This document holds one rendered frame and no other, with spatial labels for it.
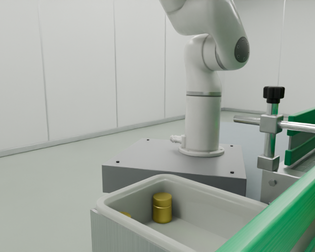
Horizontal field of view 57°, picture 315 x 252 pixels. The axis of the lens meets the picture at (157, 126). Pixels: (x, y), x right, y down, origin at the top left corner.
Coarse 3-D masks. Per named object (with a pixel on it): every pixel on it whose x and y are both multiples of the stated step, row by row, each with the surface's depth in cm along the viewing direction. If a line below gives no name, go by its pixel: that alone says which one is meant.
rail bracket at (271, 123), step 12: (264, 96) 43; (276, 96) 41; (276, 108) 42; (240, 120) 46; (252, 120) 45; (264, 120) 43; (276, 120) 42; (276, 132) 42; (312, 132) 40; (264, 144) 44; (264, 156) 44; (276, 156) 44; (264, 168) 44
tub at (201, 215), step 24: (120, 192) 47; (144, 192) 51; (168, 192) 54; (192, 192) 50; (216, 192) 47; (120, 216) 39; (144, 216) 51; (192, 216) 51; (216, 216) 47; (240, 216) 44; (168, 240) 34; (192, 240) 46; (216, 240) 46
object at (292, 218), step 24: (312, 168) 21; (288, 192) 17; (312, 192) 19; (264, 216) 14; (288, 216) 15; (312, 216) 20; (240, 240) 12; (264, 240) 13; (288, 240) 16; (312, 240) 22
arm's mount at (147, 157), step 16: (144, 144) 87; (160, 144) 88; (176, 144) 88; (224, 144) 90; (112, 160) 70; (128, 160) 70; (144, 160) 70; (160, 160) 71; (176, 160) 71; (192, 160) 71; (208, 160) 72; (224, 160) 72; (240, 160) 72; (112, 176) 67; (128, 176) 66; (144, 176) 65; (192, 176) 62; (208, 176) 61; (224, 176) 60; (240, 176) 60; (240, 192) 60
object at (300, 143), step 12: (312, 108) 52; (288, 120) 45; (300, 120) 46; (312, 120) 52; (288, 132) 45; (300, 132) 48; (288, 144) 46; (300, 144) 49; (312, 144) 54; (288, 156) 45; (300, 156) 49
